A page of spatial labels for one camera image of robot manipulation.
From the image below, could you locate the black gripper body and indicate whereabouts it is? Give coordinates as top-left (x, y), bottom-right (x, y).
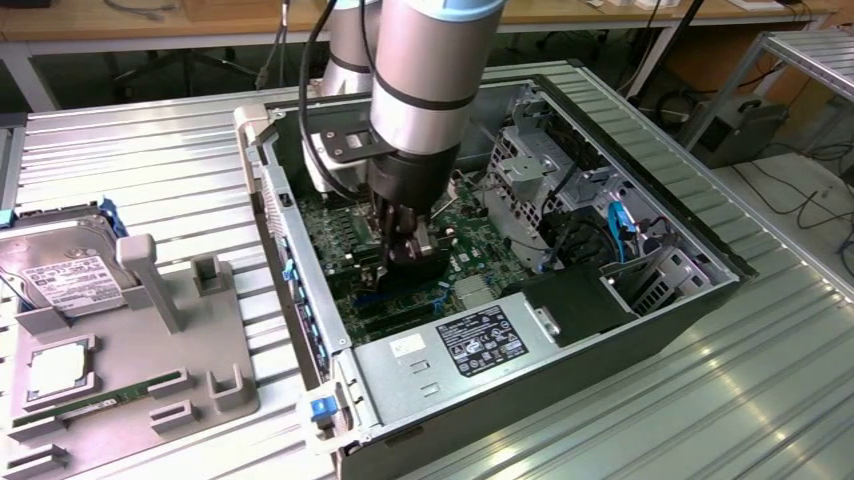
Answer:
top-left (367, 142), bottom-right (461, 209)

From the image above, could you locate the black graphics card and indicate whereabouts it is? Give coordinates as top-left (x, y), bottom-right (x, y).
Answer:
top-left (373, 227), bottom-right (455, 307)

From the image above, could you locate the green motherboard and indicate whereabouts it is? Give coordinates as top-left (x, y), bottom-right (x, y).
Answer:
top-left (293, 167), bottom-right (535, 346)

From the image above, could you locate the silver chipset heatsink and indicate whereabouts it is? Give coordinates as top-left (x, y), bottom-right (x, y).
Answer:
top-left (457, 277), bottom-right (499, 304)

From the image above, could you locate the blue expansion slot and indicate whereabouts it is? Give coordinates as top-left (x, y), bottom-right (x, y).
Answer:
top-left (354, 293), bottom-right (443, 309)

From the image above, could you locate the silver metal drive cage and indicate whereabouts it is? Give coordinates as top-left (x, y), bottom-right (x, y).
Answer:
top-left (483, 124), bottom-right (642, 271)

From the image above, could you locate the black expansion slot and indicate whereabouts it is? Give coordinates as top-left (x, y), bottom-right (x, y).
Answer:
top-left (365, 304), bottom-right (441, 334)

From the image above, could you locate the grey power supply unit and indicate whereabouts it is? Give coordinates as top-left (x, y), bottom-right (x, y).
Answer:
top-left (353, 292), bottom-right (569, 431)

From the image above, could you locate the open black PC case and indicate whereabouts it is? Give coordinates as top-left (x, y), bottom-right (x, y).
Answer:
top-left (233, 73), bottom-right (760, 480)

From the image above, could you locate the wooden desk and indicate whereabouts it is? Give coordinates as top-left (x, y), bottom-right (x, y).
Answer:
top-left (0, 0), bottom-right (335, 112)
top-left (497, 0), bottom-right (836, 101)

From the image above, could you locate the blue disk caddy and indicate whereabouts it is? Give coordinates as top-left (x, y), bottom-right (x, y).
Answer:
top-left (0, 197), bottom-right (133, 241)

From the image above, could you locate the grey parts rack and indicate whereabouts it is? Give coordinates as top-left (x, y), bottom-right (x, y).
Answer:
top-left (0, 232), bottom-right (262, 480)

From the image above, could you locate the silver hard disk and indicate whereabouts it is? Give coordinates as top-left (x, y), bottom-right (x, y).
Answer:
top-left (0, 202), bottom-right (133, 319)

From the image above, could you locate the silver CPU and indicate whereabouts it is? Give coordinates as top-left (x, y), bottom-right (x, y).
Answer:
top-left (30, 344), bottom-right (92, 396)

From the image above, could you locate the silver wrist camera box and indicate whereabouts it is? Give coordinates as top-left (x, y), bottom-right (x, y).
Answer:
top-left (301, 127), bottom-right (390, 196)

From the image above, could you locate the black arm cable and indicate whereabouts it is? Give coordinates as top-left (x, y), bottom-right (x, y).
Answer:
top-left (297, 0), bottom-right (379, 201)

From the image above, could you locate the black plastic air duct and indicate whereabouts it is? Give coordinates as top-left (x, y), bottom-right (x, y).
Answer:
top-left (499, 264), bottom-right (642, 349)

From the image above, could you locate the blue wire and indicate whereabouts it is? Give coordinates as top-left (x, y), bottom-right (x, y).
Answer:
top-left (608, 199), bottom-right (636, 265)

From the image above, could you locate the grey hanging cable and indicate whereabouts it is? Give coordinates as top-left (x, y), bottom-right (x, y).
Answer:
top-left (257, 0), bottom-right (290, 90)

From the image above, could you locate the black box with handle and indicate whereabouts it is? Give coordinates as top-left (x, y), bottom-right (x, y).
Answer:
top-left (693, 99), bottom-right (790, 169)

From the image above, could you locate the black disk wire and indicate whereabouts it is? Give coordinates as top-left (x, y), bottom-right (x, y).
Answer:
top-left (0, 269), bottom-right (35, 311)

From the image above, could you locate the black floor cable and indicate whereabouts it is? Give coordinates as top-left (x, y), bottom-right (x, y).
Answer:
top-left (730, 162), bottom-right (854, 236)

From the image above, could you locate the metal slat frame table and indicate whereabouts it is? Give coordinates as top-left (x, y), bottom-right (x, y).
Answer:
top-left (680, 30), bottom-right (854, 151)

